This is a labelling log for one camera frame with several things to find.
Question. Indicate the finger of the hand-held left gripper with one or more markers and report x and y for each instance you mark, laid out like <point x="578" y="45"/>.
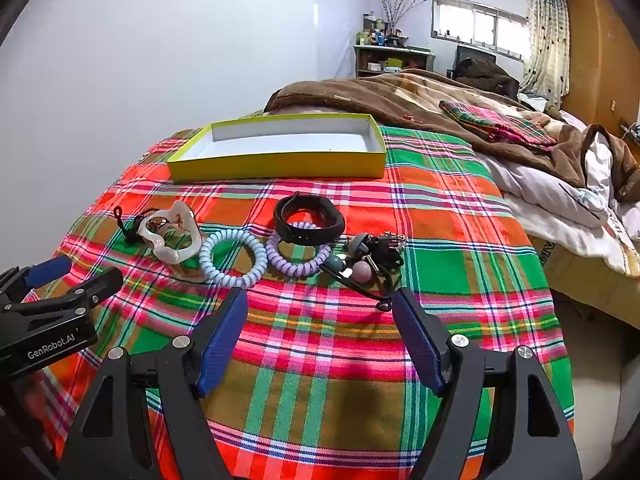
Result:
<point x="95" y="285"/>
<point x="45" y="271"/>

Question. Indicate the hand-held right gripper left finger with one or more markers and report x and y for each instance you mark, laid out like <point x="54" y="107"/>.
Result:
<point x="222" y="342"/>

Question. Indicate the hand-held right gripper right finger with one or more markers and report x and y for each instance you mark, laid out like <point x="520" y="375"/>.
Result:
<point x="420" y="342"/>

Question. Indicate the white hair claw clip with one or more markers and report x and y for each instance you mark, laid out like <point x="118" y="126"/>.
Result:
<point x="187" y="255"/>

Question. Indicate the black wristband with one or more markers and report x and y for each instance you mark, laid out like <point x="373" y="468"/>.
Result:
<point x="300" y="232"/>

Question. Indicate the yellow-green cardboard box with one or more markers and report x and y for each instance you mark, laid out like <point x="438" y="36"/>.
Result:
<point x="275" y="167"/>

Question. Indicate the plaid bed sheet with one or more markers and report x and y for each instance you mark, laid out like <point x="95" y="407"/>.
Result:
<point x="325" y="340"/>

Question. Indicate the brown cardboard box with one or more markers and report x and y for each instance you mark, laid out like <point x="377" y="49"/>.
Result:
<point x="570" y="275"/>

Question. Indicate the white quilt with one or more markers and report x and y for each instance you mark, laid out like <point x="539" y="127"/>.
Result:
<point x="545" y="195"/>

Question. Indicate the folded plaid cloth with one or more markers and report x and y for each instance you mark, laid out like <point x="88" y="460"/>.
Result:
<point x="495" y="122"/>

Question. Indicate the brown blanket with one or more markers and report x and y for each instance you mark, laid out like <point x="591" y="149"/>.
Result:
<point x="350" y="97"/>

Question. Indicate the brown jacket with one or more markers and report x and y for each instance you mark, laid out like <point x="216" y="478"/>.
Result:
<point x="485" y="72"/>

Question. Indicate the wooden shelf unit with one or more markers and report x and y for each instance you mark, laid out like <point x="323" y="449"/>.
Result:
<point x="370" y="52"/>

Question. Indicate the black monitor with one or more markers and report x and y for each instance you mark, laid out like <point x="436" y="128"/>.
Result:
<point x="475" y="52"/>

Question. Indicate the group of bottles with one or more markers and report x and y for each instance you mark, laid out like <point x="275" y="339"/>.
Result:
<point x="375" y="35"/>

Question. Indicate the window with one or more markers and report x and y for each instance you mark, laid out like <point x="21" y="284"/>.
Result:
<point x="480" y="25"/>

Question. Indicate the patterned curtain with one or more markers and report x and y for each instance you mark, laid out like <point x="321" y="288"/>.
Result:
<point x="547" y="35"/>

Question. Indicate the vase of dried branches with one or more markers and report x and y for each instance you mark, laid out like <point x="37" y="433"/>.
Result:
<point x="395" y="10"/>

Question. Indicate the wooden wardrobe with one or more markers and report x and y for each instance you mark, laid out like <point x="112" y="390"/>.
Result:
<point x="600" y="60"/>

